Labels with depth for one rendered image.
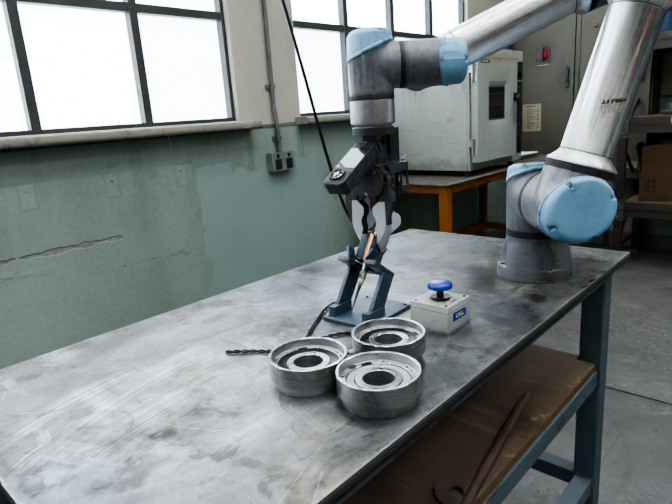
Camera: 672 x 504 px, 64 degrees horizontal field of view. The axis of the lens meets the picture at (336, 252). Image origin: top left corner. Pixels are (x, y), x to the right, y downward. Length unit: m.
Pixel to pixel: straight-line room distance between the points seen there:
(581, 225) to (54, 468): 0.82
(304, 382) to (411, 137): 2.52
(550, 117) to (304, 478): 4.17
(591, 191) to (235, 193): 1.88
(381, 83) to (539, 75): 3.74
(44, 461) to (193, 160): 1.88
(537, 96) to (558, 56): 0.31
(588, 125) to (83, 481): 0.87
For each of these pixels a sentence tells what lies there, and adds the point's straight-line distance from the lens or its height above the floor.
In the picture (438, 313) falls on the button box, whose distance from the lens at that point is 0.86.
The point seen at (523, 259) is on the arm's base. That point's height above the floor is 0.85.
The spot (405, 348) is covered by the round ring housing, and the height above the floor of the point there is 0.84.
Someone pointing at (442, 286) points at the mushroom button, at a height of 0.87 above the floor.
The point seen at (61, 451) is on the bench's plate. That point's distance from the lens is 0.71.
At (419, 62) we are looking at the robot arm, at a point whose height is 1.22.
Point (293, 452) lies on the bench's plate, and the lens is 0.61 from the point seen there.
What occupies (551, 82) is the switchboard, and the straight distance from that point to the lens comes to 4.56.
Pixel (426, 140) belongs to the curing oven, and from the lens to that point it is 3.05.
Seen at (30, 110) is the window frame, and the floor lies 1.23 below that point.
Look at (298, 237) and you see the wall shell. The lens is 2.86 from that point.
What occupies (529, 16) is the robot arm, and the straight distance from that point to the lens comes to 1.09.
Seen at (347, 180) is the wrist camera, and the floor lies 1.04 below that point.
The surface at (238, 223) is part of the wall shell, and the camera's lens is 2.60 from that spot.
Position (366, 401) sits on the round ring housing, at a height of 0.83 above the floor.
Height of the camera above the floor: 1.14
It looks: 14 degrees down
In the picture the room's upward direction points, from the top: 4 degrees counter-clockwise
